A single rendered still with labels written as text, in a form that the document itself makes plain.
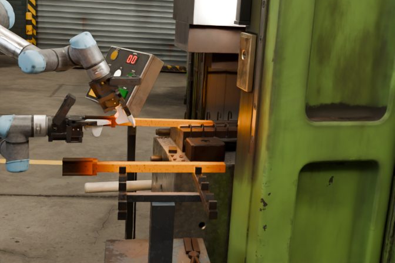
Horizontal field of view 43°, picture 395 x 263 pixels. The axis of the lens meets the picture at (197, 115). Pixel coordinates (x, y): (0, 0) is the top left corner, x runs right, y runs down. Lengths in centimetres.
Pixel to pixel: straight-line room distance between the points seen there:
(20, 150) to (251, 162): 76
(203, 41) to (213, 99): 39
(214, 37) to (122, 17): 794
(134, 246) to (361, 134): 75
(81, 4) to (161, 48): 166
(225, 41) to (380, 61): 51
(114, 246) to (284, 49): 75
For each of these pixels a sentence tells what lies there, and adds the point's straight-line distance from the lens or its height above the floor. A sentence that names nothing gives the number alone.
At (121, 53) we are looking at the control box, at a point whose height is 118.
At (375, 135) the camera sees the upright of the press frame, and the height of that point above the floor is 108.
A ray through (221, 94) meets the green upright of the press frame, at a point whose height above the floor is 107.
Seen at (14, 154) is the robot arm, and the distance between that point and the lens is 179.
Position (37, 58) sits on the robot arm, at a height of 124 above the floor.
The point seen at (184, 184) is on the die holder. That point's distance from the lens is 168.
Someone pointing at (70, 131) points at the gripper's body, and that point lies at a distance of 177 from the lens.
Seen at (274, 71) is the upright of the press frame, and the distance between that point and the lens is 141.
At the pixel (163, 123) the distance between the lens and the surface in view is 182.
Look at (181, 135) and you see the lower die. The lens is 181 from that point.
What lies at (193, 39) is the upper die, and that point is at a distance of 173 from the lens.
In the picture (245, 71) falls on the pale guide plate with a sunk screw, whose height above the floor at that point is 124.
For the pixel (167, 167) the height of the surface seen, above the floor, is 99.
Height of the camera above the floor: 146
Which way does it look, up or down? 13 degrees down
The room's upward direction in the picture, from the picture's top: 3 degrees clockwise
